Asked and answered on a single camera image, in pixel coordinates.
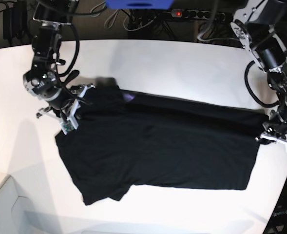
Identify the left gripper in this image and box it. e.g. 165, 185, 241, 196
255, 120, 287, 149

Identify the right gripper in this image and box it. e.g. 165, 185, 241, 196
36, 83, 95, 125

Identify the black t-shirt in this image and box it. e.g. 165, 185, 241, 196
55, 78, 268, 205

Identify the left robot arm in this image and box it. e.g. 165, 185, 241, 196
230, 0, 287, 151

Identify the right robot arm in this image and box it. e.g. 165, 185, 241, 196
23, 0, 94, 134

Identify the black equipment box left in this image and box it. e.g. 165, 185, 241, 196
2, 0, 28, 40

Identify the white bin bottom left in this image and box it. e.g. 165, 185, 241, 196
0, 174, 61, 234

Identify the blue box overhead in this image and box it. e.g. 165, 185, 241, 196
105, 0, 173, 9

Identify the black power strip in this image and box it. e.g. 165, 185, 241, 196
170, 9, 232, 22

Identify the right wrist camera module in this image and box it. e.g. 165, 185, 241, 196
60, 119, 79, 135

